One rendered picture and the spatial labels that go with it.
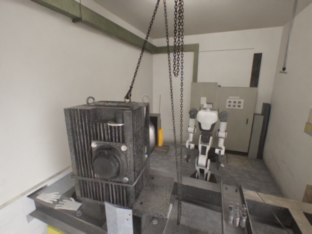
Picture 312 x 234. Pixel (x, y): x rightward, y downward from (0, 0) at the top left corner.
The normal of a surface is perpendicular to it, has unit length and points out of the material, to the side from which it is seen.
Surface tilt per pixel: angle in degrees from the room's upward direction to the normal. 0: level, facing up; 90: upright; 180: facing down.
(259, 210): 90
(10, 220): 90
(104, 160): 90
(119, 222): 90
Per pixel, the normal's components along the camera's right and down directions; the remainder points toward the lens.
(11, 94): 0.93, 0.08
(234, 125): -0.36, 0.22
